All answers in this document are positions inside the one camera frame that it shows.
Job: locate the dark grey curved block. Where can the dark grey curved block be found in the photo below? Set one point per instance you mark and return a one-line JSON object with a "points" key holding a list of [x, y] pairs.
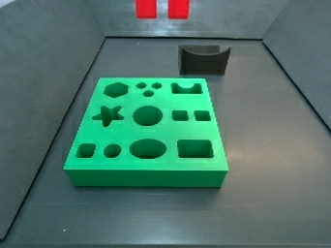
{"points": [[203, 60]]}

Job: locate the red square peg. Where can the red square peg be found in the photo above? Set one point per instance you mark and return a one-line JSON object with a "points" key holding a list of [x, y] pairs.
{"points": [[177, 9], [145, 8]]}

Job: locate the left red square peg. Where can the left red square peg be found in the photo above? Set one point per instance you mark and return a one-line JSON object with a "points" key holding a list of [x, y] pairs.
{"points": [[145, 8]]}

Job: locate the green shape-sorter block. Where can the green shape-sorter block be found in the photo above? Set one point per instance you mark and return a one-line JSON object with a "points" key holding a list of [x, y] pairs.
{"points": [[148, 135]]}

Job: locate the right red square peg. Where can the right red square peg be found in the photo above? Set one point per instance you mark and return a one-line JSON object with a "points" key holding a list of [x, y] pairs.
{"points": [[177, 9]]}

